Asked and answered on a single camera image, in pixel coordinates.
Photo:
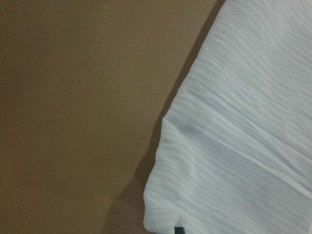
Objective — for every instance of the light blue button shirt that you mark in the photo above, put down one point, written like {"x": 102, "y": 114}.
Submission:
{"x": 235, "y": 151}

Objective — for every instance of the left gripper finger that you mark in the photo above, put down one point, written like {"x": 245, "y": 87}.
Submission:
{"x": 179, "y": 230}

